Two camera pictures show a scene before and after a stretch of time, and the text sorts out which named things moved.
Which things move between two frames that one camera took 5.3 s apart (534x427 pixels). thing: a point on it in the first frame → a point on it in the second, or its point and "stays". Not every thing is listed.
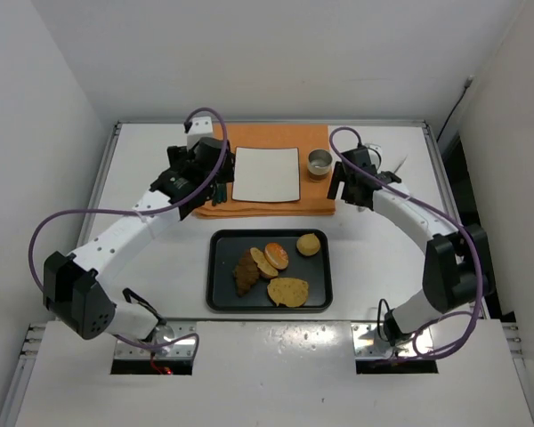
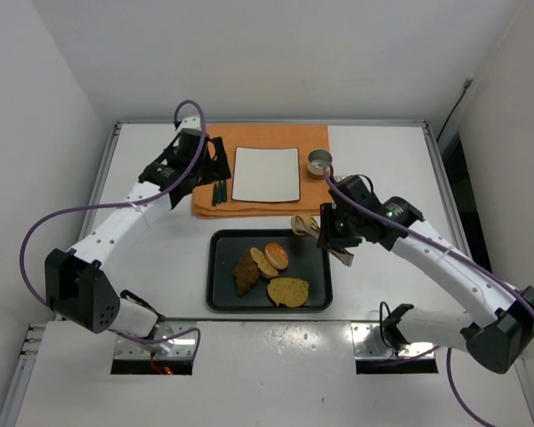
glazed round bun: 277,256 stays
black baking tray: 223,247 stays
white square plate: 266,174 stays
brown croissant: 246,273 stays
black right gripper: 343,183 → 334,229
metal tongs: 392,175 → 303,225
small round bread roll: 308,244 → 305,224
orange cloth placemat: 313,195 stays
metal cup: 319,164 stays
